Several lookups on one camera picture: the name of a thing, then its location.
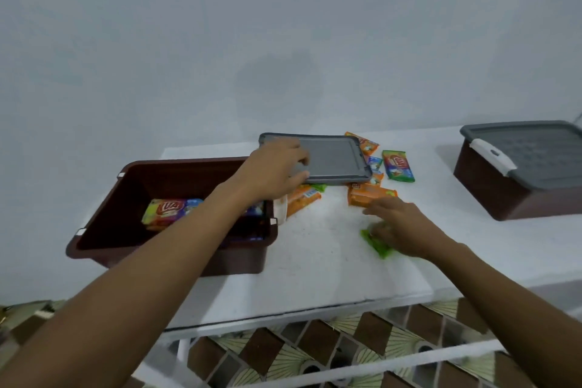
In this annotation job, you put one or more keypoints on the person's left forearm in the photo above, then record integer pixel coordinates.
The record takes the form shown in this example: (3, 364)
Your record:
(127, 292)

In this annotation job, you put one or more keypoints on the light blue snack packet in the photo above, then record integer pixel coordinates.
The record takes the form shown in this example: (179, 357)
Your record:
(374, 163)

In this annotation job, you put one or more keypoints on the open brown storage box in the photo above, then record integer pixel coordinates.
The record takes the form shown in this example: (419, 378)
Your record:
(118, 219)

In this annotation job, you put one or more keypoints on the green snack packet red label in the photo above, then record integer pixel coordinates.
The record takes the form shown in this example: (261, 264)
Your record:
(398, 166)

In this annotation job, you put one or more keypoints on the white table frame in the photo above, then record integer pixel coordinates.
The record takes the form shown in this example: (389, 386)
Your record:
(345, 367)

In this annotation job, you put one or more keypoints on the small orange snack packet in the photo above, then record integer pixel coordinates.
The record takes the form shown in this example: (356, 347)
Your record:
(375, 179)

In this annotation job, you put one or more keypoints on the dark blue snack packet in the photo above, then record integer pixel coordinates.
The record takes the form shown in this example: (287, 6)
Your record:
(255, 209)

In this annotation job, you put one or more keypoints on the person's right thumb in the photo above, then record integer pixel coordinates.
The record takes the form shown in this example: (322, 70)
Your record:
(379, 231)

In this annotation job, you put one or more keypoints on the person's right forearm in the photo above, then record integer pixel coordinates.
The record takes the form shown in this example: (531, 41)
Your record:
(514, 310)

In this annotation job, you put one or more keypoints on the multicoloured snack packet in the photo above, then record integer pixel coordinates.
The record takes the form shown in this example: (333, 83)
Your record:
(169, 211)

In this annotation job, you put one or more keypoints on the person's left thumb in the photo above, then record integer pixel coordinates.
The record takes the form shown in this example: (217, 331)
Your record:
(295, 179)

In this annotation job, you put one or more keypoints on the grey lid with white latch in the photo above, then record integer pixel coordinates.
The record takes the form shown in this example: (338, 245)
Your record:
(541, 153)

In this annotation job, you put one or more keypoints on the closed brown storage box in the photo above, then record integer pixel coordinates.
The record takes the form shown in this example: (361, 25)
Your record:
(486, 194)

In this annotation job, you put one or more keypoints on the grey plastic box lid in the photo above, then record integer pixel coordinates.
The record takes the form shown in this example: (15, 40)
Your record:
(334, 158)

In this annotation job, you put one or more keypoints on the person's left hand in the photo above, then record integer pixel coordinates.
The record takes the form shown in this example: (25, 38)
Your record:
(266, 174)

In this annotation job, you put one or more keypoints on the person's right hand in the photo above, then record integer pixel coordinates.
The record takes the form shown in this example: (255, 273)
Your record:
(409, 231)

